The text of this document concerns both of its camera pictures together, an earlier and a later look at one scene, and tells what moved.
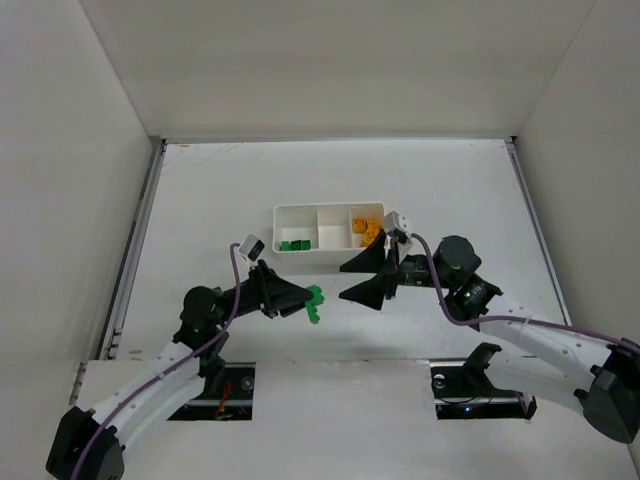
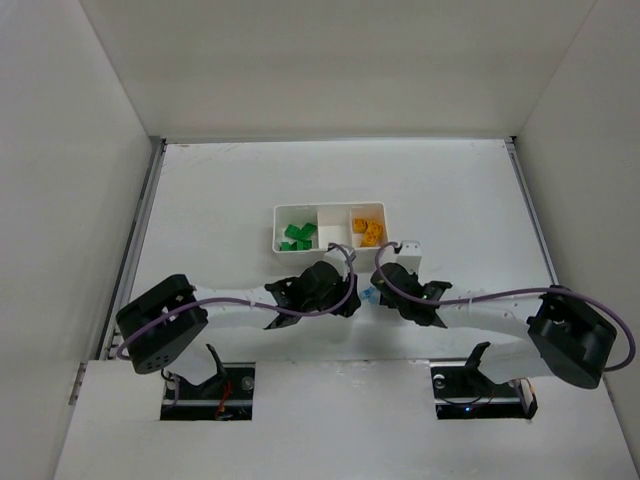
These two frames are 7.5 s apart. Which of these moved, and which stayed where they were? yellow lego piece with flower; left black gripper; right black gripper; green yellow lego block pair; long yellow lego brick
Moved: left black gripper; green yellow lego block pair; right black gripper
Stayed: yellow lego piece with flower; long yellow lego brick
